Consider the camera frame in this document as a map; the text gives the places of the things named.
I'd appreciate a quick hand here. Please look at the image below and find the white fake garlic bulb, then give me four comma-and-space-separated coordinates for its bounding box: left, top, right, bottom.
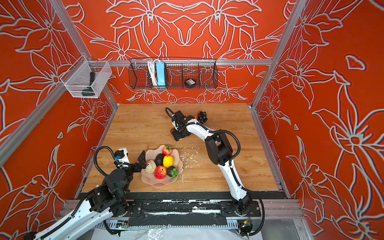
145, 160, 157, 174

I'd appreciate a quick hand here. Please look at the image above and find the dark fake avocado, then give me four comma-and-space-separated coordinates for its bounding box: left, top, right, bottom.
154, 154, 164, 167

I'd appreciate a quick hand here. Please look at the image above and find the red fake apple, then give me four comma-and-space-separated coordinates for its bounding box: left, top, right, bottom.
154, 166, 167, 180

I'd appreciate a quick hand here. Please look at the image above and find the pink scalloped fruit bowl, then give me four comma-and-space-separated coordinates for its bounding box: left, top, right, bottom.
141, 145, 183, 189

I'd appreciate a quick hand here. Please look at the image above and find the red fake strawberry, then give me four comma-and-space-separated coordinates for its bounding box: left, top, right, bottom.
163, 145, 173, 156

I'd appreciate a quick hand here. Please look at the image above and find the yellow fake lemon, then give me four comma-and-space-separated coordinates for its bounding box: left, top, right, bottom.
163, 155, 174, 169

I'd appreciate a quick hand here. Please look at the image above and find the dark purple fake mangosteen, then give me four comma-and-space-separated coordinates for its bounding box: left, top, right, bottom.
166, 166, 179, 178

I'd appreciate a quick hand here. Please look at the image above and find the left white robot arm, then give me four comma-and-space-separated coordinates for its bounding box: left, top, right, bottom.
24, 146, 147, 240

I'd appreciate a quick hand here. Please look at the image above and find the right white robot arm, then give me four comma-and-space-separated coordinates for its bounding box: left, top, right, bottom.
165, 108, 260, 216

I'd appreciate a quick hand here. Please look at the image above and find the dark fake grape bunch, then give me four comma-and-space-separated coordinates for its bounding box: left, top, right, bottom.
197, 112, 208, 125

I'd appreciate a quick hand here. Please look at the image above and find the light blue box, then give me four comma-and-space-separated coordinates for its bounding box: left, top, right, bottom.
156, 62, 166, 89

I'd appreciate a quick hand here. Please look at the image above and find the black brush in bin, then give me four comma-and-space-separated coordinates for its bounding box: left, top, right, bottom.
82, 72, 96, 97

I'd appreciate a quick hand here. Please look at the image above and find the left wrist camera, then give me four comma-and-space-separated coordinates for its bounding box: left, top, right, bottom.
114, 148, 130, 166

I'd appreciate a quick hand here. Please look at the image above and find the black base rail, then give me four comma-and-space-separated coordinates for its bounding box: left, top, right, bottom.
109, 192, 265, 231

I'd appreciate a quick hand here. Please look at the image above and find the black wire wall basket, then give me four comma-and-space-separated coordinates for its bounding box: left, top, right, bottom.
128, 58, 219, 90

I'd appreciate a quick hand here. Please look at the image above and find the white cable bundle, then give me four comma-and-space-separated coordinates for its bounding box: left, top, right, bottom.
147, 59, 158, 88

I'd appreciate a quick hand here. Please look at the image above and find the clear plastic wall bin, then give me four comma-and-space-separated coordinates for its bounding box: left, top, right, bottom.
60, 59, 112, 99

